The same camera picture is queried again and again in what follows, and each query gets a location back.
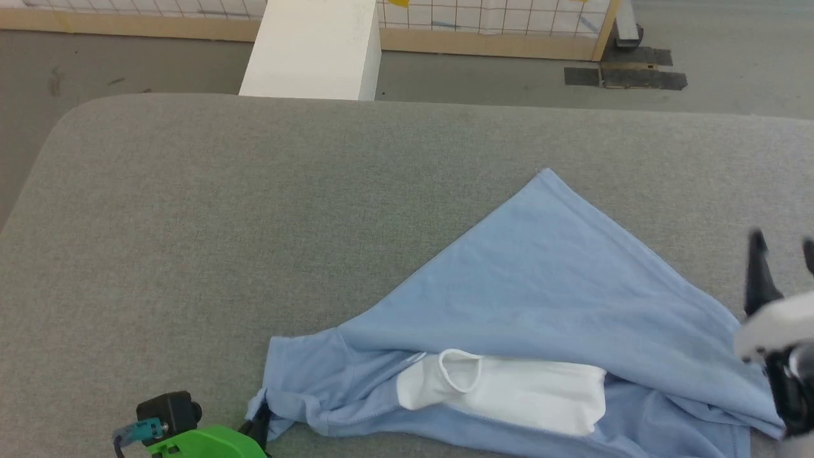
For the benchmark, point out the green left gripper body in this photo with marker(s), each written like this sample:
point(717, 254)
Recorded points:
point(203, 444)

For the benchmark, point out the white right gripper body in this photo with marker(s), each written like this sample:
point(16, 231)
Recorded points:
point(779, 324)

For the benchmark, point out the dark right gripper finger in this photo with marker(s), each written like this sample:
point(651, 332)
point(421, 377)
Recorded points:
point(758, 273)
point(809, 257)

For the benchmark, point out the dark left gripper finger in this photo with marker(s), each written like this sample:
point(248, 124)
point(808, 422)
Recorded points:
point(263, 415)
point(252, 437)

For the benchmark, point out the light blue and white garment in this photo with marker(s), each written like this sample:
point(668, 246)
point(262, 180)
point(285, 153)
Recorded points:
point(540, 299)

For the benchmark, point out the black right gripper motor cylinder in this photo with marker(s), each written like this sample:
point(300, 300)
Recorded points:
point(795, 388)

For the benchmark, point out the grey fabric sofa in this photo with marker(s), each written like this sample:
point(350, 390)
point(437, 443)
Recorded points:
point(222, 222)

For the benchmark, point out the grey metal screen foot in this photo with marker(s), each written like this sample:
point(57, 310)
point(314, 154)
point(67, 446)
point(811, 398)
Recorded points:
point(628, 25)

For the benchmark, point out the lemon print grid screen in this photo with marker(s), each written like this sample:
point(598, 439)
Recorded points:
point(496, 25)

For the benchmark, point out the white rectangular box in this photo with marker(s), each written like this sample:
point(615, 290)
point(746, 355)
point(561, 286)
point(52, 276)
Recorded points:
point(315, 51)

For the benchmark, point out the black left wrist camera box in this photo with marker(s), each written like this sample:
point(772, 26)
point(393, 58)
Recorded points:
point(170, 412)

